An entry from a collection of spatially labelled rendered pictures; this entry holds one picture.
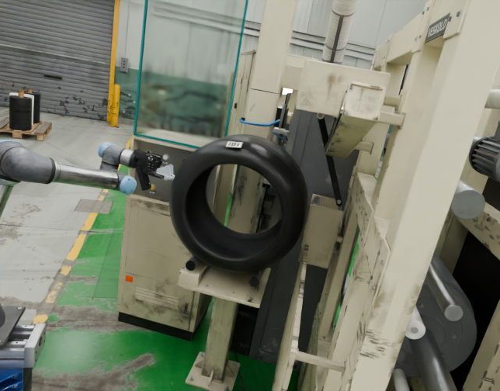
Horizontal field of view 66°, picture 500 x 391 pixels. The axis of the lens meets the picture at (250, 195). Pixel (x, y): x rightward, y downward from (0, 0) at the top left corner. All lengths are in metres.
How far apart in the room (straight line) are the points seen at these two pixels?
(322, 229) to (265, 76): 0.75
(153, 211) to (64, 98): 8.63
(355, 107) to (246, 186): 0.94
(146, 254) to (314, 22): 9.46
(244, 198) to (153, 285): 0.97
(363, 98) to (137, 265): 1.87
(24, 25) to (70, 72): 1.33
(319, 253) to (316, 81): 0.95
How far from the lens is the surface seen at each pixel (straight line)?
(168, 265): 2.49
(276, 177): 1.47
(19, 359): 1.70
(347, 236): 1.87
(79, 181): 1.58
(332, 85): 1.19
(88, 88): 10.73
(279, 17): 1.84
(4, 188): 1.62
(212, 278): 1.81
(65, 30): 10.79
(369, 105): 1.10
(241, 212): 1.94
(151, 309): 2.69
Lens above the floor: 1.70
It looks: 17 degrees down
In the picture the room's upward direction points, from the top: 11 degrees clockwise
